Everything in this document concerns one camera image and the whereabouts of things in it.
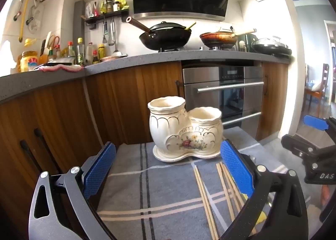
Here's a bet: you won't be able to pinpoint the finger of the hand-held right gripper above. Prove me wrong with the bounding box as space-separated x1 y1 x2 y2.
280 134 317 163
303 115 336 132

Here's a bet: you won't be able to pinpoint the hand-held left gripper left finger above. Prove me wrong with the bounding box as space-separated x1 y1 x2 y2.
28 141 117 240

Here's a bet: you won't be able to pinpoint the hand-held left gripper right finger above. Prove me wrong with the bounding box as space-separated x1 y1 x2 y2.
219 139 308 240

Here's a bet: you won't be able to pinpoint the cream floral ceramic utensil holder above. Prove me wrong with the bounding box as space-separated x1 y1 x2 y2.
147 96 223 163

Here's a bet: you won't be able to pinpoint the person's right hand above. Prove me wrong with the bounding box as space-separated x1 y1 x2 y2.
322 185 333 207

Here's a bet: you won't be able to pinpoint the wooden chair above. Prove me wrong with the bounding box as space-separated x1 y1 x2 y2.
304 63 330 115

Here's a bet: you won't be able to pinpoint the grey plaid cloth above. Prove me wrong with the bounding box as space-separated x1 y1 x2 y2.
97 126 289 240

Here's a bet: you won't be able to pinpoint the wooden lower cabinet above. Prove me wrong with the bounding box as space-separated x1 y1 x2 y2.
0 62 289 240

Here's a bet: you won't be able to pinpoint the stainless steel oven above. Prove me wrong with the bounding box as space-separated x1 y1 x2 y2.
182 65 264 141

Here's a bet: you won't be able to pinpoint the black pan with glass lid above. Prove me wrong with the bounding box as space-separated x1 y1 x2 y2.
250 36 293 57

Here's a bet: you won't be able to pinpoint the dark green kettle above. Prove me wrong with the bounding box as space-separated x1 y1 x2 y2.
245 34 259 52

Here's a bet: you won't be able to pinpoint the grey kitchen countertop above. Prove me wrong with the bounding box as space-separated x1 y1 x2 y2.
0 50 289 103

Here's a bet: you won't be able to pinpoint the pink dish cloth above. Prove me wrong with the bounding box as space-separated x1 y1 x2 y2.
39 63 85 73

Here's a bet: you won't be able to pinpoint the copper bowl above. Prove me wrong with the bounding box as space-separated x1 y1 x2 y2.
101 56 128 63

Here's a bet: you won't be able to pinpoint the white plastic bottle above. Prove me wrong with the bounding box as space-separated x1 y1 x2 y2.
86 42 95 65

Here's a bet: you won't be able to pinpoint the oil bottle with yellow cap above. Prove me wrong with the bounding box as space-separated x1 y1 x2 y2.
76 37 85 66

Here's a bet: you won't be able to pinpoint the red-capped sauce bottle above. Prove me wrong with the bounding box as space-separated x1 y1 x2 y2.
67 41 76 59

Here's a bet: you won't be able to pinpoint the gas stove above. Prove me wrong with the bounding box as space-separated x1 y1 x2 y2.
157 45 238 52

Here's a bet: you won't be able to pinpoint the red frying pan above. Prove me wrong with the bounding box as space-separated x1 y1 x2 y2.
199 28 258 49

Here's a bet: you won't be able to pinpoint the yellow plastic jar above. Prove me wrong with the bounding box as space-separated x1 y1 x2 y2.
20 50 39 73

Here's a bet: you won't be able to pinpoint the hanging metal ladle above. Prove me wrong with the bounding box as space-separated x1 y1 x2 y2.
108 18 116 46

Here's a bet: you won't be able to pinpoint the black spice rack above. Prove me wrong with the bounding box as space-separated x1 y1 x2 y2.
84 10 132 29

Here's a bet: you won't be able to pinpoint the black wok lid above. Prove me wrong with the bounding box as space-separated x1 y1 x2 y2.
149 21 187 31

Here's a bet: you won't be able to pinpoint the yellow-green snack packet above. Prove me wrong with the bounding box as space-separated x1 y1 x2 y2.
115 0 131 11

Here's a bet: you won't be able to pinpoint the black cabinet handle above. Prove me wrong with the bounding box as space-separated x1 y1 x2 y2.
34 128 62 173
20 140 43 173
175 80 182 104

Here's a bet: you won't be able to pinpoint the red-handled scissors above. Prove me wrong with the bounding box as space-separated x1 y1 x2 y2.
48 35 61 50

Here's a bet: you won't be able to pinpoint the black wok with wooden handle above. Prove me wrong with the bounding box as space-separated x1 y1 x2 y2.
125 17 193 52

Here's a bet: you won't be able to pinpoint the yellow gas hose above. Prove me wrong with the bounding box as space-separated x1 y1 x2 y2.
18 0 30 43

